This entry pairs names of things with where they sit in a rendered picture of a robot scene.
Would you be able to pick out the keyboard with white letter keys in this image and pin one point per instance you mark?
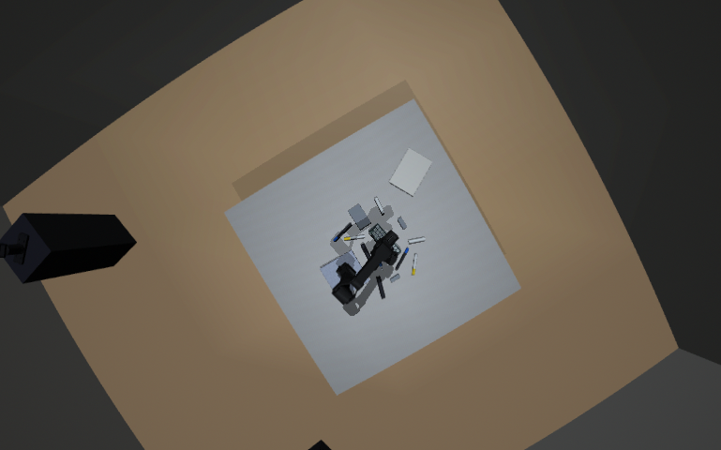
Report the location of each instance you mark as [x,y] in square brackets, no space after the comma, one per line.
[377,232]

